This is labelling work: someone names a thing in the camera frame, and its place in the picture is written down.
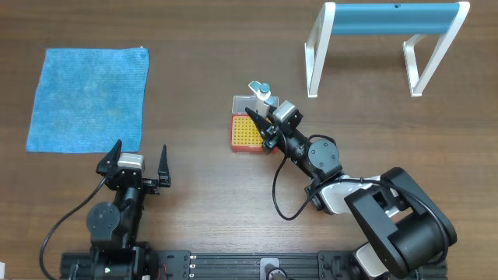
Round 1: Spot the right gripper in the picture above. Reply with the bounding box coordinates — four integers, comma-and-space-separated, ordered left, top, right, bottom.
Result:
244, 107, 304, 154

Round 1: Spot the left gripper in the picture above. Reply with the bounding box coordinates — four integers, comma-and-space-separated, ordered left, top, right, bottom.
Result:
96, 139, 173, 196

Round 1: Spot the white pipette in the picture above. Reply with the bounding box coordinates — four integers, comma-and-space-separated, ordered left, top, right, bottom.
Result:
247, 80, 278, 120

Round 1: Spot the red and yellow tip box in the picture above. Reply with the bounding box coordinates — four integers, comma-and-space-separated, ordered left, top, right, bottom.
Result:
230, 95, 280, 154

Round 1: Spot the blue cloth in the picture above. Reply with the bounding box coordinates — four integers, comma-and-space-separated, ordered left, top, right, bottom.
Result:
25, 46, 150, 154

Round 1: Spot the white and blue stand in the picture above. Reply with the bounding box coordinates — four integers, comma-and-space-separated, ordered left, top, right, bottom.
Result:
304, 1, 471, 99

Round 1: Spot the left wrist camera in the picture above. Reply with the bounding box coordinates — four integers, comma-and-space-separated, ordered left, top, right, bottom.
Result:
117, 152, 146, 173

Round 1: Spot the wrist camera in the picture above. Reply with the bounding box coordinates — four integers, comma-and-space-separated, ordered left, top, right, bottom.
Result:
117, 152, 146, 173
272, 100, 299, 125

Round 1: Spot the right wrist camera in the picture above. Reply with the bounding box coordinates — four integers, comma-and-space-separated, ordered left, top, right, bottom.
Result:
272, 100, 299, 125

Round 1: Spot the mounting rail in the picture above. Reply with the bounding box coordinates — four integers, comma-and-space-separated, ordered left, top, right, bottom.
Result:
60, 250, 448, 280

